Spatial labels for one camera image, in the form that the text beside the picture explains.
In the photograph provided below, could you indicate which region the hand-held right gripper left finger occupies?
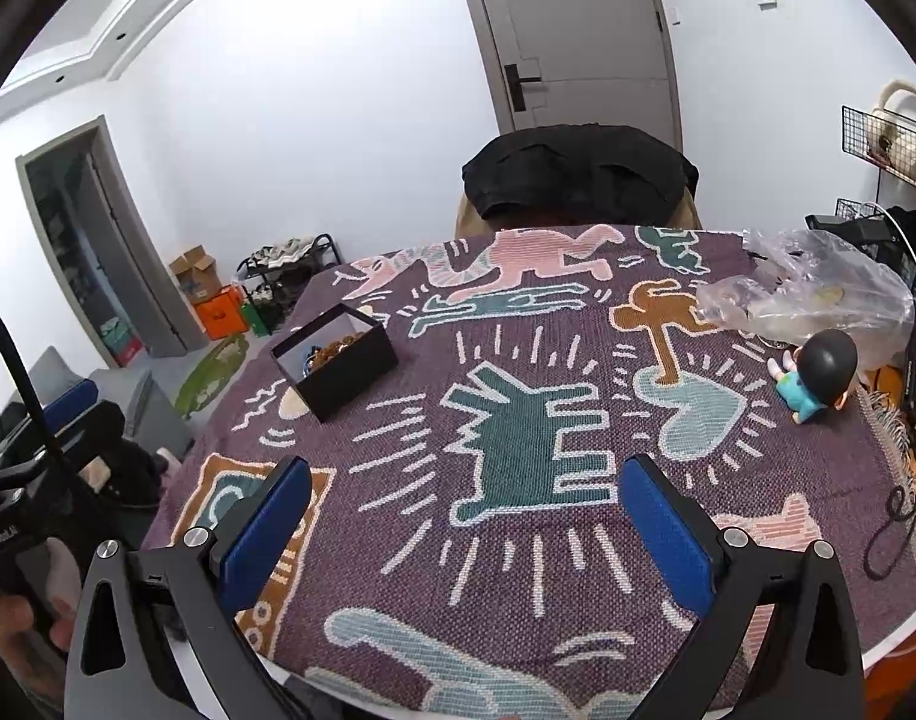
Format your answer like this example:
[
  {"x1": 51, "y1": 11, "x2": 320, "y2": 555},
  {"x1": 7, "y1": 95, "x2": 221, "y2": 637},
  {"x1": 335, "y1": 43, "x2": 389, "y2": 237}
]
[{"x1": 66, "y1": 456, "x2": 313, "y2": 720}]

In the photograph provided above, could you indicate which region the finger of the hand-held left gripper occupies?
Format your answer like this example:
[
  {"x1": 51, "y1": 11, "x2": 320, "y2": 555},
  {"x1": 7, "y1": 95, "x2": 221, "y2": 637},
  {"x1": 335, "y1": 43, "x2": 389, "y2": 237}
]
[{"x1": 41, "y1": 379, "x2": 100, "y2": 432}]

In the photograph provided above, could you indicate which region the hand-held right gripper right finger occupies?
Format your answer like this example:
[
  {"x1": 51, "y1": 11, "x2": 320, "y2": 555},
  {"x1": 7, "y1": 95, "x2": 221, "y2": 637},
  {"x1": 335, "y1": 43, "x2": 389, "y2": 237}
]
[{"x1": 619, "y1": 454, "x2": 864, "y2": 720}]

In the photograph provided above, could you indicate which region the black jewelry box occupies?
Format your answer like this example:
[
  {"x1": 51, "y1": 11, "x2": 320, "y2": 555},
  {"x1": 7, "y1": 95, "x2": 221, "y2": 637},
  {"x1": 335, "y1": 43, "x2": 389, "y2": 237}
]
[{"x1": 269, "y1": 304, "x2": 399, "y2": 422}]

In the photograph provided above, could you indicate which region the heap of mixed jewelry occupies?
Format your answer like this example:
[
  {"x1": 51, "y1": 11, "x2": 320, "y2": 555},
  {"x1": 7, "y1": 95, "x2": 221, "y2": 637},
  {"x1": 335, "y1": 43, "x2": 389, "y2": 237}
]
[{"x1": 308, "y1": 328, "x2": 370, "y2": 373}]

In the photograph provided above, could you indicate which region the person's left hand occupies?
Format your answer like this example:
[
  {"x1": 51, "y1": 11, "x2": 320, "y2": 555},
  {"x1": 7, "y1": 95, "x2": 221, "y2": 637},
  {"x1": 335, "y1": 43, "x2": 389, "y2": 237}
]
[{"x1": 0, "y1": 536, "x2": 85, "y2": 713}]

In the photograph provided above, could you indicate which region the grey sofa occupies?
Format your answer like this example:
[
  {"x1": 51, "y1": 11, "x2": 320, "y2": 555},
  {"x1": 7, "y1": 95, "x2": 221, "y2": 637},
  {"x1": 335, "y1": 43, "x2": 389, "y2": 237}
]
[{"x1": 0, "y1": 345, "x2": 196, "y2": 466}]

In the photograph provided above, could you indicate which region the dark cloth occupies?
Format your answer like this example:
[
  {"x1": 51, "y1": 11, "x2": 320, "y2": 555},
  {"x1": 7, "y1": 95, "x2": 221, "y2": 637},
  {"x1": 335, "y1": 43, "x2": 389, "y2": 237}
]
[{"x1": 86, "y1": 401, "x2": 168, "y2": 512}]

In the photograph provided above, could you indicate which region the green floor mat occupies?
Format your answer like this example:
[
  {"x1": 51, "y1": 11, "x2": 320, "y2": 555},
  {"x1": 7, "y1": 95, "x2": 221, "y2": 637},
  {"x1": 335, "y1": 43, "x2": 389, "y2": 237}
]
[{"x1": 174, "y1": 334, "x2": 250, "y2": 421}]

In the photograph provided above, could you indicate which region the orange box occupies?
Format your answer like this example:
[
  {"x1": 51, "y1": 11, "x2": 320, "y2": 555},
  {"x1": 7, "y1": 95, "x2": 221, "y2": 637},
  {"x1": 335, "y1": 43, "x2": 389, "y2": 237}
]
[{"x1": 199, "y1": 286, "x2": 249, "y2": 341}]

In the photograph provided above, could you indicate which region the cardboard box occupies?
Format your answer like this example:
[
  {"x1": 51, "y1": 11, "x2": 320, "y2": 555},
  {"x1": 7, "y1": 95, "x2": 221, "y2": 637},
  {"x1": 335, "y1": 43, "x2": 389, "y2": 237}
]
[{"x1": 169, "y1": 245, "x2": 223, "y2": 305}]

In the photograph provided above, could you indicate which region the purple printed blanket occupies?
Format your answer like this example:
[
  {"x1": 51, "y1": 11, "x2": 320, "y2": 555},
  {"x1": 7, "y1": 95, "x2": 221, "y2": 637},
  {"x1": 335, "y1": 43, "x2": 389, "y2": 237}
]
[{"x1": 139, "y1": 223, "x2": 916, "y2": 713}]

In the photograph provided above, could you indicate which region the small cartoon figurine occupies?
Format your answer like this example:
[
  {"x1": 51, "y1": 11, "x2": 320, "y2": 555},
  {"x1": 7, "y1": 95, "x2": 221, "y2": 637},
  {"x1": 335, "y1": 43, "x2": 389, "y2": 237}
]
[{"x1": 765, "y1": 330, "x2": 860, "y2": 425}]

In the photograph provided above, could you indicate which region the row of shoes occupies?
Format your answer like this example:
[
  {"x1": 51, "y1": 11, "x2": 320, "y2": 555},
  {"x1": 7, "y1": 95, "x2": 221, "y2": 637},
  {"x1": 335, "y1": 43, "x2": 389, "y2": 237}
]
[{"x1": 246, "y1": 236, "x2": 325, "y2": 316}]

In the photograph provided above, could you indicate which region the black shoe rack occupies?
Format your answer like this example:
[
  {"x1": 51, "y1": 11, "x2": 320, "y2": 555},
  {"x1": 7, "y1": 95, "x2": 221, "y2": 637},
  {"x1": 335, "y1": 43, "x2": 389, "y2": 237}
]
[{"x1": 237, "y1": 234, "x2": 343, "y2": 335}]

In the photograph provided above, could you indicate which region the clear plastic bag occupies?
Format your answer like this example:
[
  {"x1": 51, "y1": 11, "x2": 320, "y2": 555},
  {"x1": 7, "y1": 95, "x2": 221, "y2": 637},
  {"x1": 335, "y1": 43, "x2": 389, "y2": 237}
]
[{"x1": 694, "y1": 229, "x2": 916, "y2": 372}]

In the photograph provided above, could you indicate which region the black jacket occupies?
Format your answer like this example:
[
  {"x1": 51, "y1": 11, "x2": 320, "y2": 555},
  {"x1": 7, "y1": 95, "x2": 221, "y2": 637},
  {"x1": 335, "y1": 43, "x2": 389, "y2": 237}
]
[{"x1": 462, "y1": 126, "x2": 699, "y2": 230}]

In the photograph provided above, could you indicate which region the white handbag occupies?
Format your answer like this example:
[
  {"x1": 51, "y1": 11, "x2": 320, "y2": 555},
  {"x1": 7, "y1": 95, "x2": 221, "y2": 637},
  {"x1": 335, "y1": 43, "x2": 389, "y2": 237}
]
[{"x1": 867, "y1": 79, "x2": 916, "y2": 185}]

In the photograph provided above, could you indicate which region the grey door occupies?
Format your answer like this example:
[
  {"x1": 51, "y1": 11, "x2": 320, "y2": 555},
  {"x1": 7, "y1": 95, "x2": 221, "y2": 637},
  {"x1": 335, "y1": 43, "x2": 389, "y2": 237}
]
[{"x1": 458, "y1": 0, "x2": 684, "y2": 147}]

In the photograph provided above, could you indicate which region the grey doorway frame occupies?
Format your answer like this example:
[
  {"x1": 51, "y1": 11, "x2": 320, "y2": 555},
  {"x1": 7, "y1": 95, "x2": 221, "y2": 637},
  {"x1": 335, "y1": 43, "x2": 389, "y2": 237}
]
[{"x1": 15, "y1": 116, "x2": 189, "y2": 361}]

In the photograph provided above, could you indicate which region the black cable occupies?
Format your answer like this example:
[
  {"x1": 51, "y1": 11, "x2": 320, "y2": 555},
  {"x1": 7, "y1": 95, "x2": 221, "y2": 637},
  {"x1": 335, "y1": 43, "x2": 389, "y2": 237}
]
[{"x1": 863, "y1": 484, "x2": 916, "y2": 580}]

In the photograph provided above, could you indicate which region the small black wire basket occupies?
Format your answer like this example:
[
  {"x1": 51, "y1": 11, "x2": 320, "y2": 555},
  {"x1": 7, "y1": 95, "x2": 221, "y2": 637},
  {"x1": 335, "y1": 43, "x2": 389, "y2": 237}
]
[{"x1": 833, "y1": 199, "x2": 887, "y2": 227}]

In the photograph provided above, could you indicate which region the black door handle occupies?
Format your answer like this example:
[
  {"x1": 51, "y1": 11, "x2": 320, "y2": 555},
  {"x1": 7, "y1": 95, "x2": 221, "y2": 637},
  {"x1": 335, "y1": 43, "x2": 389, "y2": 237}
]
[{"x1": 503, "y1": 62, "x2": 545, "y2": 113}]

